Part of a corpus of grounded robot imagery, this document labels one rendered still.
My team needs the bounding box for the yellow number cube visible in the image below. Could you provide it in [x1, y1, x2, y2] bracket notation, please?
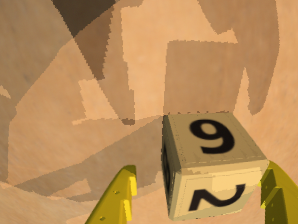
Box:
[161, 113, 269, 221]

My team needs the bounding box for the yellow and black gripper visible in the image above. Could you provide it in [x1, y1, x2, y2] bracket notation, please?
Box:
[85, 160, 298, 224]

